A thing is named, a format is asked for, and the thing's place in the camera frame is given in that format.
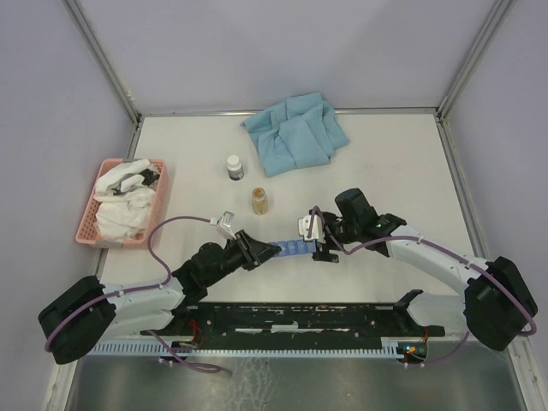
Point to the aluminium corner post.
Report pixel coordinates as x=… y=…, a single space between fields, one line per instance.
x=488 y=32
x=77 y=14

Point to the white cap dark pill bottle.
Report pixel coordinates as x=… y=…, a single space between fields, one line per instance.
x=234 y=168

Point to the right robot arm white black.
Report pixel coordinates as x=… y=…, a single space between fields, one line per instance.
x=491 y=299

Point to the pink plastic basket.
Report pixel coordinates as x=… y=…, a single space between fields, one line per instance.
x=87 y=234

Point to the wrist camera white grey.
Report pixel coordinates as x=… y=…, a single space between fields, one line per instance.
x=310 y=228
x=223 y=225

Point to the light blue cable duct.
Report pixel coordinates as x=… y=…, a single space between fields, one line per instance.
x=149 y=347

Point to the clear bottle yellow pills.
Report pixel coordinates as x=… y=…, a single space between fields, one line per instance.
x=260 y=203

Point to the left aluminium corner post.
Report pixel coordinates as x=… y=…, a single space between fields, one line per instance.
x=77 y=14

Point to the light blue folded cloth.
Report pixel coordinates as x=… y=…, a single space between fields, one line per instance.
x=297 y=133

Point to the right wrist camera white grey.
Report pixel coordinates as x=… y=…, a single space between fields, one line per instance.
x=310 y=228

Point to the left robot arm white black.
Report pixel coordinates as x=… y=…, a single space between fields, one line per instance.
x=90 y=312

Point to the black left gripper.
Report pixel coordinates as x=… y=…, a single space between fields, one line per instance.
x=254 y=252

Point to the blue weekly pill organizer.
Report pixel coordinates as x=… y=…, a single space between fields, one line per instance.
x=295 y=247

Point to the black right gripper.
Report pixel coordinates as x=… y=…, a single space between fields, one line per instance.
x=324 y=256

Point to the right aluminium corner post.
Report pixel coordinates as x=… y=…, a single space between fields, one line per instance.
x=488 y=32

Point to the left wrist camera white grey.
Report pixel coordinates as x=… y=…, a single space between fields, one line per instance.
x=223 y=225

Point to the white crumpled cloth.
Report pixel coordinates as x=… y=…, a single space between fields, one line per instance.
x=125 y=195

